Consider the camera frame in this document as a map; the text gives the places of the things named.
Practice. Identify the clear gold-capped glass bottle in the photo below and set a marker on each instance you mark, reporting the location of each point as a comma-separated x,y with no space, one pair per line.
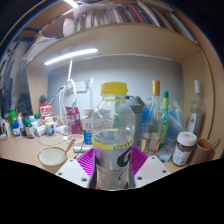
151,130

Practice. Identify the wooden shelf unit with books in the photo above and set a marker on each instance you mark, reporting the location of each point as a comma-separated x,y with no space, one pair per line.
133,40

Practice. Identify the pink carton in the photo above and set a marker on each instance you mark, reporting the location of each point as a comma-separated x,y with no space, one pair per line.
72,120

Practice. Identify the white bottle with blue cap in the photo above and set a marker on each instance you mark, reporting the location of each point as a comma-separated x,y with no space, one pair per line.
16,130

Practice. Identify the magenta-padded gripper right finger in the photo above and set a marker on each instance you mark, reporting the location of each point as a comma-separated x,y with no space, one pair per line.
153,170

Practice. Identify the white under-shelf light strip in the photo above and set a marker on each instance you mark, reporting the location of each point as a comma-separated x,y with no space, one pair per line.
71,56

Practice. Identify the brown jar with white lid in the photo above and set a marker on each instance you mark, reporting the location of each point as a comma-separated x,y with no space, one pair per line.
182,151

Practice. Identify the white wall outlet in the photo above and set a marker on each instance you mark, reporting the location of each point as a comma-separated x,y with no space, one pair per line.
79,87

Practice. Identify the blue and white box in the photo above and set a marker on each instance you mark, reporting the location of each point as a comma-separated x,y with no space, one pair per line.
88,130

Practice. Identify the small dark brown bottle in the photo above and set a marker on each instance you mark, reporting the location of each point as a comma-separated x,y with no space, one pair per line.
30,130

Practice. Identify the small green bottle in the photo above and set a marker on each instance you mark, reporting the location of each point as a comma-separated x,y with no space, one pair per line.
12,116

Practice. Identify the white ceiling light strip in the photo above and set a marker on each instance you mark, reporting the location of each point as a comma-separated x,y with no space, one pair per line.
71,3

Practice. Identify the white pill bottle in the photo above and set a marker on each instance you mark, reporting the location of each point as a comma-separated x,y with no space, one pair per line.
50,127

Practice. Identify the cream ceramic cup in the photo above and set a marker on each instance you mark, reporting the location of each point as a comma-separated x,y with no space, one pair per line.
50,156

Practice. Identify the tall clear glass bottle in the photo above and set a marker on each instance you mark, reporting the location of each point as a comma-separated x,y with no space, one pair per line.
195,116

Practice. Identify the red and white canister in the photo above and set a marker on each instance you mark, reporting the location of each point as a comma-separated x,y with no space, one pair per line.
45,110

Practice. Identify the green glass bottle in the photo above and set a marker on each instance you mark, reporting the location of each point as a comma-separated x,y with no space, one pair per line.
164,123

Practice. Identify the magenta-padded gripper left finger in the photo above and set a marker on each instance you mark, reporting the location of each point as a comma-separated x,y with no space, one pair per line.
73,171

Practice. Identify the clear yellow-capped drink bottle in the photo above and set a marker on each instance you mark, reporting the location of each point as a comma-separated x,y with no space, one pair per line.
112,133

